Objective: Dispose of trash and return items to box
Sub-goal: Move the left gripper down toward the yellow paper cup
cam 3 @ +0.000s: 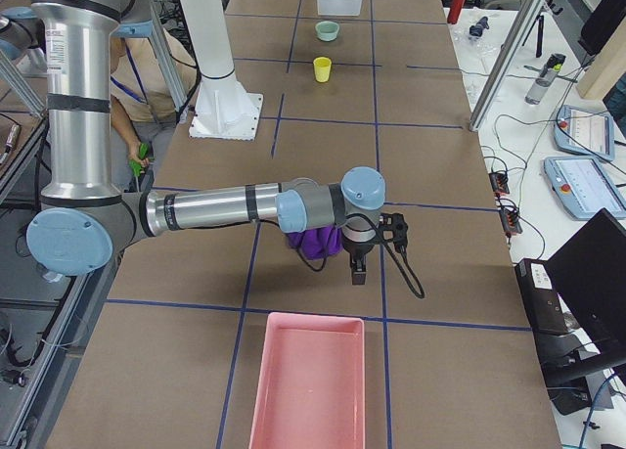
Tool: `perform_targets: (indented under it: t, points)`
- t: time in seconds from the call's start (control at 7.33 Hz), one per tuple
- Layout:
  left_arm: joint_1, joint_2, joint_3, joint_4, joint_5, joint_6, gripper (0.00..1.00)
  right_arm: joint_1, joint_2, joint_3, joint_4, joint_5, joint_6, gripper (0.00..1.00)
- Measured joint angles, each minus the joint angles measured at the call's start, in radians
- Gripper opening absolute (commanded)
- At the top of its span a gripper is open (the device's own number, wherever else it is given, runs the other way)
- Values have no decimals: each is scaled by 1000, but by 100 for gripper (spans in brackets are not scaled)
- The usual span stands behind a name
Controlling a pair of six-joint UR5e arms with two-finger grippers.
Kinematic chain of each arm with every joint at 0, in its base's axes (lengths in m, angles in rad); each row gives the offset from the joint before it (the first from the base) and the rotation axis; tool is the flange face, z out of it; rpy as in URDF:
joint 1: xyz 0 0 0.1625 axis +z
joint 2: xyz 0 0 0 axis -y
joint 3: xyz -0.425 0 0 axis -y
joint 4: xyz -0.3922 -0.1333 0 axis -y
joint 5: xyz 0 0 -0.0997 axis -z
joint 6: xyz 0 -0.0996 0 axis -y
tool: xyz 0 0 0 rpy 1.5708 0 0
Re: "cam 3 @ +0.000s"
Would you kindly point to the teach pendant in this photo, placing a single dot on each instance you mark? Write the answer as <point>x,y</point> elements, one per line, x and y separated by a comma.
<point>583,187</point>
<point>581,132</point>

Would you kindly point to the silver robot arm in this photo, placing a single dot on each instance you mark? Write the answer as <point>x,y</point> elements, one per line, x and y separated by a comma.
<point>85,220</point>
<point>21,30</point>

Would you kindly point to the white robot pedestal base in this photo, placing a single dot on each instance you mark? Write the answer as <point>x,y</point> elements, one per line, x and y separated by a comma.
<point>223,108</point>

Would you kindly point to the aluminium frame post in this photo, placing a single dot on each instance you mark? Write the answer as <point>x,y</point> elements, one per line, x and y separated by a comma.
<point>522,23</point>

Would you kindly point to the yellow plastic cup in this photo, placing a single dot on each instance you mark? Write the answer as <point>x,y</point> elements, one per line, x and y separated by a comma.
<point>322,69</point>

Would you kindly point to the upper teach pendant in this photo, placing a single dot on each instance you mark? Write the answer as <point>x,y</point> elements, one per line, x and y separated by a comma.
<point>581,132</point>

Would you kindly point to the lower teach pendant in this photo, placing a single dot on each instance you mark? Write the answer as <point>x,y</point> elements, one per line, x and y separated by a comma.
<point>583,187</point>

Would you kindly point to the green handled tool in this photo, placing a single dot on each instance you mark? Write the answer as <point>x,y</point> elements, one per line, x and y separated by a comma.
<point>136,166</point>

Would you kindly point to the person in beige shirt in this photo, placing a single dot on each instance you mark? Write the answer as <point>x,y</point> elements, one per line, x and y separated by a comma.
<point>143,110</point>

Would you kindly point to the black monitor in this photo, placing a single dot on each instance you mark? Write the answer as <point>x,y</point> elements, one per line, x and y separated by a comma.
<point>588,272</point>

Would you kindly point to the clear water bottle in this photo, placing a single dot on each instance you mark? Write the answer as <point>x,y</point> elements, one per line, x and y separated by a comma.
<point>545,78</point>

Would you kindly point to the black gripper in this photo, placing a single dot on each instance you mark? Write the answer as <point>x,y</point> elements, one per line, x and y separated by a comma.
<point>355,248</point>

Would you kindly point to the red fire extinguisher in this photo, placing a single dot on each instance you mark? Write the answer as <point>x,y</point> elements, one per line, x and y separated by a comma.
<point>455,9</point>

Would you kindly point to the purple cloth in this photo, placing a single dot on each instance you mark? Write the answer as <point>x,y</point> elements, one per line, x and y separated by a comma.
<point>317,243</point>

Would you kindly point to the green ceramic bowl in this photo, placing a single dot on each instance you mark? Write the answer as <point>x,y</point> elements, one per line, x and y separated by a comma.
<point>327,31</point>

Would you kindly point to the black box with label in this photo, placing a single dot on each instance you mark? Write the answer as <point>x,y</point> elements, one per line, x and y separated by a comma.
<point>541,302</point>

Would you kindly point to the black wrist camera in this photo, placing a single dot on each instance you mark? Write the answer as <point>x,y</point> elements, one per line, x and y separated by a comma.
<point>394,230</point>

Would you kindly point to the orange black connector strip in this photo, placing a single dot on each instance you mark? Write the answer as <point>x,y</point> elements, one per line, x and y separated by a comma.
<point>508,210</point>

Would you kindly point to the pink plastic tray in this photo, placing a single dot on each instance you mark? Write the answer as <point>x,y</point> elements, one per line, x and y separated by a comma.
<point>311,386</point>

